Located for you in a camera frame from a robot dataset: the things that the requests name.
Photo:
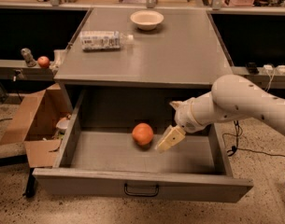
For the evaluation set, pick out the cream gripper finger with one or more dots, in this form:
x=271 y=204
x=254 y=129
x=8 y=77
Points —
x=176 y=104
x=172 y=136

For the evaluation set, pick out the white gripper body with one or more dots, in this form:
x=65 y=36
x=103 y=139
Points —
x=185 y=116

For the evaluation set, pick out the orange fruit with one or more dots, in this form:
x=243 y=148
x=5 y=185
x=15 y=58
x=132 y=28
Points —
x=142 y=134

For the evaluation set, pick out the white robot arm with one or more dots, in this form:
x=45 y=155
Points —
x=232 y=97

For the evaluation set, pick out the grey cabinet counter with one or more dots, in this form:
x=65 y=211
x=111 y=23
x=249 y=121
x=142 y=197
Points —
x=180 y=59

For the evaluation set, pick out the grey open drawer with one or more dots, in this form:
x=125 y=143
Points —
x=100 y=159

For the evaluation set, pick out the white bowl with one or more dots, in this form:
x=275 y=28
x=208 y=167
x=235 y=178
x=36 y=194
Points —
x=146 y=20

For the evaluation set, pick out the clear plastic water bottle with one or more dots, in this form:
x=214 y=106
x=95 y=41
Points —
x=103 y=40

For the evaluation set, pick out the brown cardboard box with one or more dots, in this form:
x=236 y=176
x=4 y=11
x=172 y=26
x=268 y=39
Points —
x=40 y=124

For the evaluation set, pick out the small red apple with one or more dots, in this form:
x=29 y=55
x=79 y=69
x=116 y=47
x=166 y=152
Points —
x=43 y=62

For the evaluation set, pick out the small grey figurine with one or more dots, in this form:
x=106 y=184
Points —
x=28 y=57

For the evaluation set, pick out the grey side shelf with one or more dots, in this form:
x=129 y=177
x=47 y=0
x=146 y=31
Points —
x=18 y=70

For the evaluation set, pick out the black drawer handle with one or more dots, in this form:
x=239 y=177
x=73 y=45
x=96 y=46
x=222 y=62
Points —
x=141 y=191

